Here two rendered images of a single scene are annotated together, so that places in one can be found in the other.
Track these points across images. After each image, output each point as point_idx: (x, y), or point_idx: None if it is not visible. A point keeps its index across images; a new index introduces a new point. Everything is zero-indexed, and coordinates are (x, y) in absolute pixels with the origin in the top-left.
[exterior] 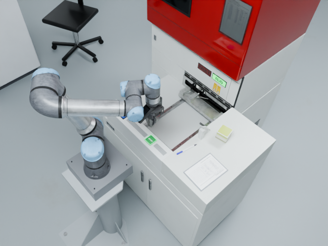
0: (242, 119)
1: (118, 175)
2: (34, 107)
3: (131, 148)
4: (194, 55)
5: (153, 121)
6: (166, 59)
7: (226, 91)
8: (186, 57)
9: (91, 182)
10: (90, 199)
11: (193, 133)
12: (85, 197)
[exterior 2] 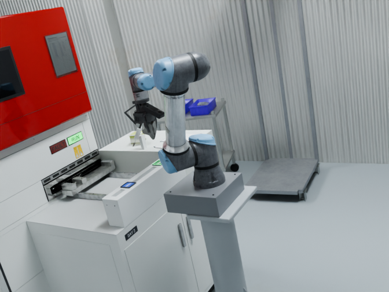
0: (113, 143)
1: None
2: (208, 60)
3: (159, 212)
4: (41, 143)
5: (155, 120)
6: (13, 201)
7: (85, 140)
8: (35, 159)
9: (229, 178)
10: (245, 192)
11: (127, 179)
12: (245, 194)
